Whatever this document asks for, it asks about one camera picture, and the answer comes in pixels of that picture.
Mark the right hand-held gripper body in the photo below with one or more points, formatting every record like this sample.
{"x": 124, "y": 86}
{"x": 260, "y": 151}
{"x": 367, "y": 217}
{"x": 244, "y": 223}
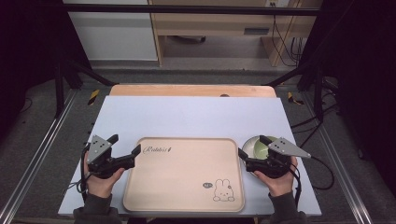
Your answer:
{"x": 285, "y": 147}

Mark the aluminium floor rail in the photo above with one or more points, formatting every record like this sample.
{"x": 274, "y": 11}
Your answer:
{"x": 339, "y": 168}
{"x": 34, "y": 152}

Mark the person's right hand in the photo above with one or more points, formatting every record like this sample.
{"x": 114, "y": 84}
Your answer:
{"x": 280, "y": 185}

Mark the yellow and black tape strip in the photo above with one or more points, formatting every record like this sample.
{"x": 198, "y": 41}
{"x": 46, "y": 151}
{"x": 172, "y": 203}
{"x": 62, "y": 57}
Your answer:
{"x": 93, "y": 97}
{"x": 292, "y": 98}

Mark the black metal frame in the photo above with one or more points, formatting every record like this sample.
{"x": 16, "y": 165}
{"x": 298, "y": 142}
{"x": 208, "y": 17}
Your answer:
{"x": 186, "y": 10}

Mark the light wooden desk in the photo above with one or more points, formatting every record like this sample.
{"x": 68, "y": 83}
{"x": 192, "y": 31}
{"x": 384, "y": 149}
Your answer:
{"x": 218, "y": 23}

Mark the person's left hand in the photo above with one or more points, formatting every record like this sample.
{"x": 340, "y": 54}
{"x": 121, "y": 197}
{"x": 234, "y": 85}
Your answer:
{"x": 101, "y": 186}

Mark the beige tray with rabbit print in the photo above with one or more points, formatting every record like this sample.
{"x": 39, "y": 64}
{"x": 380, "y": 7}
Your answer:
{"x": 183, "y": 177}

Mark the green bowl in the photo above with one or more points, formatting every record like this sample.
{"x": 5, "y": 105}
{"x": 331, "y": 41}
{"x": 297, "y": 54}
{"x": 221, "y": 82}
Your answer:
{"x": 261, "y": 150}

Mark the wooden table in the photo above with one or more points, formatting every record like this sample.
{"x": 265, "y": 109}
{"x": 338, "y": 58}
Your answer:
{"x": 186, "y": 90}

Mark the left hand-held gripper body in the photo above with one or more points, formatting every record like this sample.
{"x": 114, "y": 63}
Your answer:
{"x": 98, "y": 148}

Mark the white cabinet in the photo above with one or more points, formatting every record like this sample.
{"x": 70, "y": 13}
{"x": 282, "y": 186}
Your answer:
{"x": 115, "y": 34}

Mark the dark curtain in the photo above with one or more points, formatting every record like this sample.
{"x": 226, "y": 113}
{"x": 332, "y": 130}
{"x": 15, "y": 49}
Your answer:
{"x": 28, "y": 53}
{"x": 364, "y": 77}

